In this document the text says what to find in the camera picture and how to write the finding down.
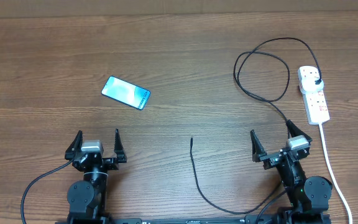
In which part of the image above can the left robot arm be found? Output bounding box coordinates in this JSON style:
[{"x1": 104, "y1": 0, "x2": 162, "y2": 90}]
[{"x1": 65, "y1": 130, "x2": 127, "y2": 223}]

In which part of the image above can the white power strip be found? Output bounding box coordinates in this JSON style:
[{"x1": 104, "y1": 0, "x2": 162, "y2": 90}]
[{"x1": 298, "y1": 66, "x2": 330, "y2": 125}]

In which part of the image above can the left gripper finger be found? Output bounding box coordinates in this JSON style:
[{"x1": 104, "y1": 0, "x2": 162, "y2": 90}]
[
  {"x1": 65, "y1": 130, "x2": 83, "y2": 161},
  {"x1": 114, "y1": 129, "x2": 127, "y2": 163}
]

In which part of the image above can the black USB charging cable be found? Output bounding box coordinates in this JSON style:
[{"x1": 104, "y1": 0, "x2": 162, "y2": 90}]
[{"x1": 190, "y1": 37, "x2": 323, "y2": 215}]

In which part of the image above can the blue-screen smartphone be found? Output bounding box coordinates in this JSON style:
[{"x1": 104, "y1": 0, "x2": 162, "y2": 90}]
[{"x1": 101, "y1": 76, "x2": 151, "y2": 110}]

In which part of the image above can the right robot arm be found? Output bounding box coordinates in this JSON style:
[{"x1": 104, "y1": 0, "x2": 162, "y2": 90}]
[{"x1": 244, "y1": 120, "x2": 333, "y2": 224}]

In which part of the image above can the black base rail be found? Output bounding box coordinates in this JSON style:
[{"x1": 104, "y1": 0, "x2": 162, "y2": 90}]
[{"x1": 55, "y1": 215, "x2": 331, "y2": 224}]

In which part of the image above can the white USB wall charger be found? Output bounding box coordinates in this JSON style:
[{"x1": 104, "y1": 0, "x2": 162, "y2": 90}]
[{"x1": 299, "y1": 77, "x2": 324, "y2": 94}]

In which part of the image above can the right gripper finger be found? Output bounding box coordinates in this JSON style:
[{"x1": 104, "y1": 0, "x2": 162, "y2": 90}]
[
  {"x1": 250, "y1": 130, "x2": 267, "y2": 162},
  {"x1": 286, "y1": 119, "x2": 313, "y2": 143}
]

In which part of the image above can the white power strip cord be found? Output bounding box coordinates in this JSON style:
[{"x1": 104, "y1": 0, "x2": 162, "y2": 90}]
[{"x1": 318, "y1": 123, "x2": 354, "y2": 224}]

